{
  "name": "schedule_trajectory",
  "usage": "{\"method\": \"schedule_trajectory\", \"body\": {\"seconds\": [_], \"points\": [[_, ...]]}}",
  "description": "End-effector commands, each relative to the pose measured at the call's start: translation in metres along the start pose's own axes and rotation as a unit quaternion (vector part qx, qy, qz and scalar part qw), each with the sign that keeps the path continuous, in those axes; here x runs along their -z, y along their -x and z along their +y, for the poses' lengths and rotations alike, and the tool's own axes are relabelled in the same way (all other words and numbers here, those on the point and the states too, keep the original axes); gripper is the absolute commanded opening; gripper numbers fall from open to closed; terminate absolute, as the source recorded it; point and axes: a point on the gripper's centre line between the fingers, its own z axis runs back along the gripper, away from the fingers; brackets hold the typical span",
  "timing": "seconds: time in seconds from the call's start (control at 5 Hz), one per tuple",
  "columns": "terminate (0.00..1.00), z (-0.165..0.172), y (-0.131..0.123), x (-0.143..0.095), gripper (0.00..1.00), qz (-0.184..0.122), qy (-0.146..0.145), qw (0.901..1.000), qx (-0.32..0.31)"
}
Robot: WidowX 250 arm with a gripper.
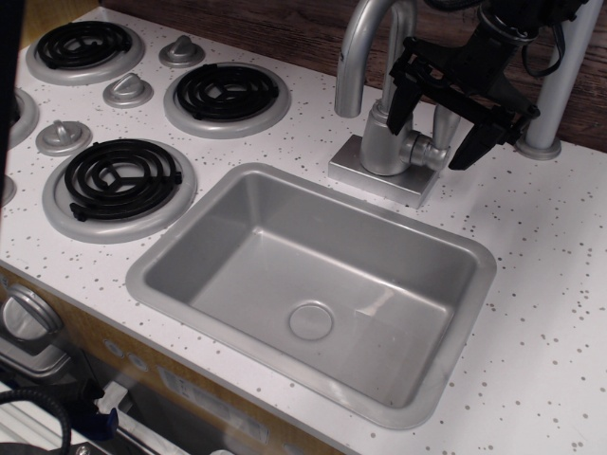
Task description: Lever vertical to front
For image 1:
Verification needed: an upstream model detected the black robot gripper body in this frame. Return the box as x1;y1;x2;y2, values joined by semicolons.
390;18;540;137

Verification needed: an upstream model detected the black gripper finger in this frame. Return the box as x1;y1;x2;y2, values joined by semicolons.
387;77;423;136
449;118;508;171

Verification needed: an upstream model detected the silver faucet lever handle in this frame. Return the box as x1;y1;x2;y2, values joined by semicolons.
400;104;461;172

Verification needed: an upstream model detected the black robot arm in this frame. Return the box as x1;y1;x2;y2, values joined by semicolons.
387;1;582;171

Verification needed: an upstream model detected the grey vertical support pole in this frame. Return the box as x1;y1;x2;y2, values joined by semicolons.
515;0;603;161

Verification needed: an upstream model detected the silver toy faucet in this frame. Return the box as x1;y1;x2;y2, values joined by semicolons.
328;0;442;210

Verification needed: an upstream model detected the back right stove burner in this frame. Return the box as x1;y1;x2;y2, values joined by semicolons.
163;63;291;139

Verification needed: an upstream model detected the grey toy sink basin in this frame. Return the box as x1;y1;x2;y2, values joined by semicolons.
126;163;497;429

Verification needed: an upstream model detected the grey knob top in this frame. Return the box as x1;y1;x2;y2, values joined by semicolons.
158;35;205;68

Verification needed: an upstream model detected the grey knob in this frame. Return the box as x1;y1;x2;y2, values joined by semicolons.
158;35;205;68
102;73;154;109
35;120;92;156

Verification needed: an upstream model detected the grey knob middle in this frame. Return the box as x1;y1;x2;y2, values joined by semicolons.
102;73;154;109

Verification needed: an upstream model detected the front right stove burner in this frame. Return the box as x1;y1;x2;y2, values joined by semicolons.
43;138;197;244

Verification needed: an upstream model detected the back left stove burner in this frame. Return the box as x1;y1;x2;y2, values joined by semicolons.
26;21;145;86

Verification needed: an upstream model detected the grey knob lower left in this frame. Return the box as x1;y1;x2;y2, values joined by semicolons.
35;120;92;156

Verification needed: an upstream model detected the left edge stove burner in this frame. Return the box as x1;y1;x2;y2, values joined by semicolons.
9;88;39;149

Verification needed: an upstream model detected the silver oven dial knob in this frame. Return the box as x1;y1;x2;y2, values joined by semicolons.
0;283;71;375

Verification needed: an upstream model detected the blue clamp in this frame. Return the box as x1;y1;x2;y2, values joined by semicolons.
96;408;120;440

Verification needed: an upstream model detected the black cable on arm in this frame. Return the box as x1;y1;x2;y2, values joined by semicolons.
520;21;570;78

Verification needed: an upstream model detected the dark post left edge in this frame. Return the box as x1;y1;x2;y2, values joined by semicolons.
1;0;26;206

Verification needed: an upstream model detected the black cable bottom left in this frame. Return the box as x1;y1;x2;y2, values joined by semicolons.
0;386;105;455

